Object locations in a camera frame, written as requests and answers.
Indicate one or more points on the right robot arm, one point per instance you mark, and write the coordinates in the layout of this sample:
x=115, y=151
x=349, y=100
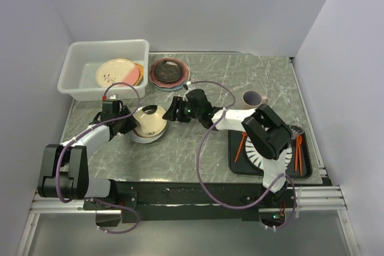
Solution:
x=269, y=134

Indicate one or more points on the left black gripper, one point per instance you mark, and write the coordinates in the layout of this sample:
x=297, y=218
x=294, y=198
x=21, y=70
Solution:
x=132, y=123

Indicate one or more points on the clear drinking glass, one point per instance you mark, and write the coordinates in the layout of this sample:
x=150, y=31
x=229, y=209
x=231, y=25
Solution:
x=296, y=128

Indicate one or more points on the pink scalloped plate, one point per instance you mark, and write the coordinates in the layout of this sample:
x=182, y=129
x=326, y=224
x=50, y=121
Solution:
x=151, y=75

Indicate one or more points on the cream and pink round plate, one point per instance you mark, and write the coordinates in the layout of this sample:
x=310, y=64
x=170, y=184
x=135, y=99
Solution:
x=117, y=70

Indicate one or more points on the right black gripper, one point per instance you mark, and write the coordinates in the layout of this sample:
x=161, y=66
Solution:
x=171, y=114

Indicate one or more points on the white plate under bowl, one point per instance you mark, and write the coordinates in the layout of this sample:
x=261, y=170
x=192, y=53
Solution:
x=144, y=140

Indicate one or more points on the black round patterned plate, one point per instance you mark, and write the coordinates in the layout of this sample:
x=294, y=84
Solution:
x=167, y=71

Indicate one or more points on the aluminium rail frame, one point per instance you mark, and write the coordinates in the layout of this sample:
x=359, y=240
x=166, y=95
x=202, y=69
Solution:
x=280, y=83

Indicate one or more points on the translucent white plastic bin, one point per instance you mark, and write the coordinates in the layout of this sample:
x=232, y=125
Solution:
x=78, y=77

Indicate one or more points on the black rectangular serving tray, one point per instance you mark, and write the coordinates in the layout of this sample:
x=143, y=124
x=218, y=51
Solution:
x=244, y=166

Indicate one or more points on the beige mug with purple interior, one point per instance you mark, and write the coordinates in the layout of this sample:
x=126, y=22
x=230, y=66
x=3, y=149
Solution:
x=253, y=99

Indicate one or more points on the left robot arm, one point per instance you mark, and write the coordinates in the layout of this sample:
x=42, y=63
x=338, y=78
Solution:
x=64, y=170

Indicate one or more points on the white plate with blue stripes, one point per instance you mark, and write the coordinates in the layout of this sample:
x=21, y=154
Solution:
x=256, y=159

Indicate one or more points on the orange woven-pattern square plate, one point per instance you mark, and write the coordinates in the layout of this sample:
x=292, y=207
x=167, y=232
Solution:
x=141, y=73

